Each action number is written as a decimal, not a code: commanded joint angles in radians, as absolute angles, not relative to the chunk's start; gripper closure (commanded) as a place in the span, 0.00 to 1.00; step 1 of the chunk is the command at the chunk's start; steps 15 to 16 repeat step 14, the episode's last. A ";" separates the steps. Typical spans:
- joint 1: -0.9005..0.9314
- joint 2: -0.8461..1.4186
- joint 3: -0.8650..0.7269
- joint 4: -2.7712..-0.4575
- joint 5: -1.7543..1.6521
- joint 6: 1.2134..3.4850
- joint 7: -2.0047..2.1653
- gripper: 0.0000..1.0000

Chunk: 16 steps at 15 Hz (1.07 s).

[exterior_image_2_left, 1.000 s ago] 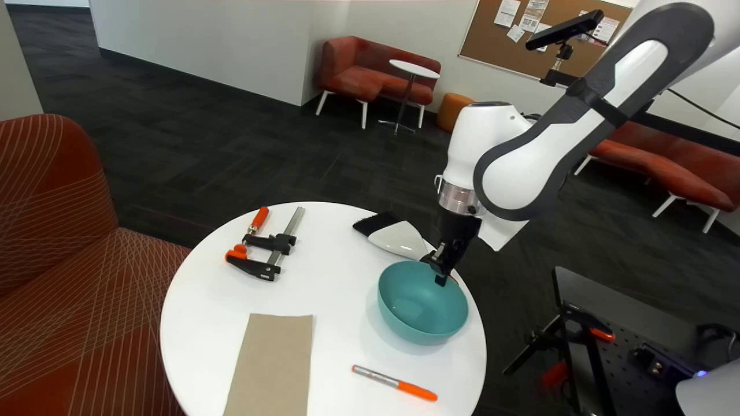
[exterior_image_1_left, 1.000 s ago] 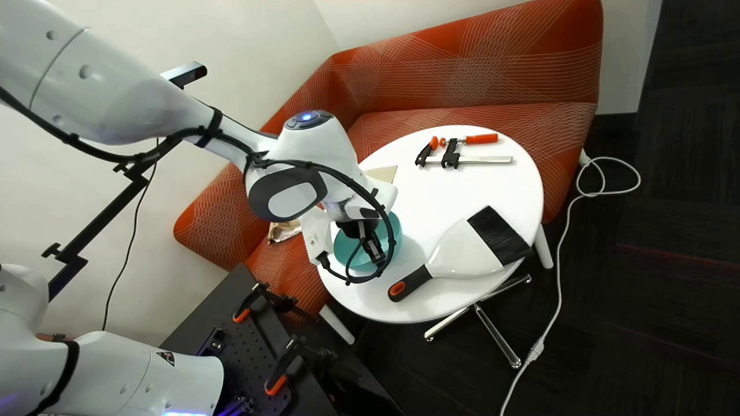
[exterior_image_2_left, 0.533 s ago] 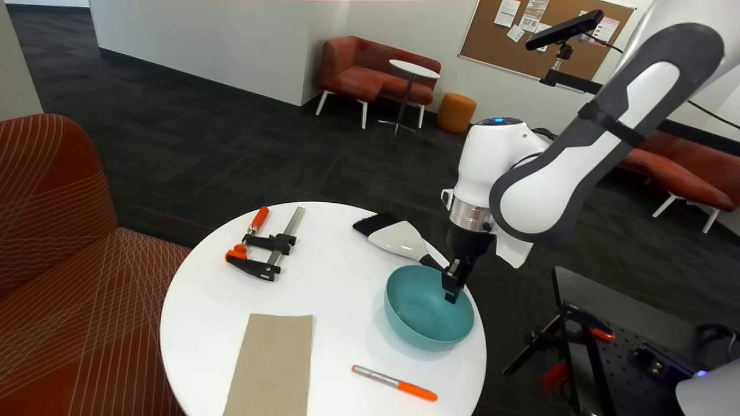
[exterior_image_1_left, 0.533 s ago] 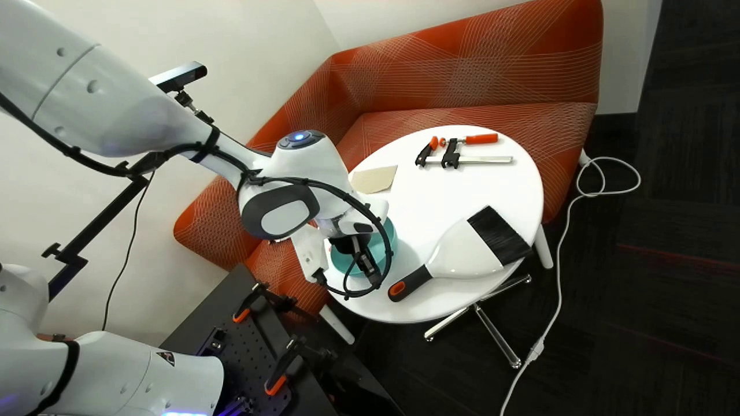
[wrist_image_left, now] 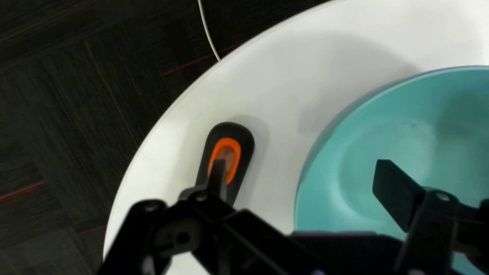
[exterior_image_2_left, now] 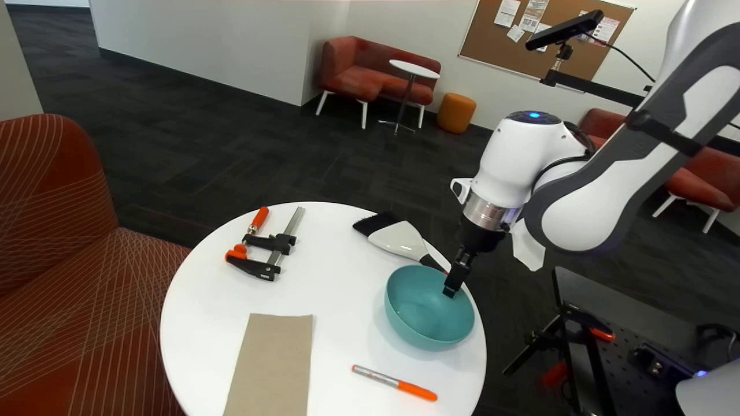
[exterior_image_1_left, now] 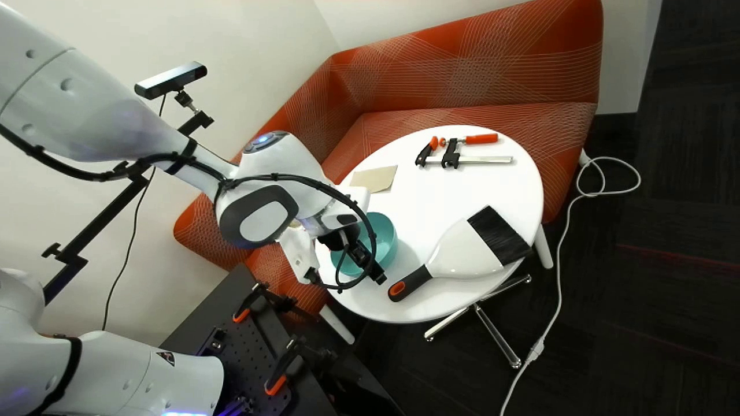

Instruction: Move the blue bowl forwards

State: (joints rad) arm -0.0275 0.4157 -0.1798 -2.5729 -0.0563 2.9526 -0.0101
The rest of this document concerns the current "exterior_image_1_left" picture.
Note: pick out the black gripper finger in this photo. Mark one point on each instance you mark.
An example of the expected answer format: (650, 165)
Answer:
(338, 259)
(375, 272)

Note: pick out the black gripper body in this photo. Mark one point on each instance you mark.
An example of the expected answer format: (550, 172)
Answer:
(338, 234)

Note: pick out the blue bowl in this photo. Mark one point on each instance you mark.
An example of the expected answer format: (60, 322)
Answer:
(386, 234)

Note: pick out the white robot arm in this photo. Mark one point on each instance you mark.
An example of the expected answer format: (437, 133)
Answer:
(71, 100)

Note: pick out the white table leg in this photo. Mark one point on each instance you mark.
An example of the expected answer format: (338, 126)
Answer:
(545, 246)
(338, 323)

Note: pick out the tan paper card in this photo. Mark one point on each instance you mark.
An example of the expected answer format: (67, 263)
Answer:
(375, 179)

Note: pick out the chrome table foot bar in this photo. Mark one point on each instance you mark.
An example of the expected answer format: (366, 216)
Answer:
(501, 338)
(477, 305)

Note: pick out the orange patterned sofa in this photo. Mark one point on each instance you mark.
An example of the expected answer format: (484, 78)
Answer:
(463, 70)

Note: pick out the black bar clamp silver rail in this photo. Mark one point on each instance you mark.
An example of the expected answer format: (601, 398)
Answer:
(452, 152)

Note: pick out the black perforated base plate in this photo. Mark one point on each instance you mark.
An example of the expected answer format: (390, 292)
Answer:
(233, 360)

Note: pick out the black stereo camera bar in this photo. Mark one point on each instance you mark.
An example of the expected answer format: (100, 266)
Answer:
(172, 78)

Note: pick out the black camera stand frame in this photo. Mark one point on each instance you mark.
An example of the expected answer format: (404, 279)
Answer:
(93, 222)

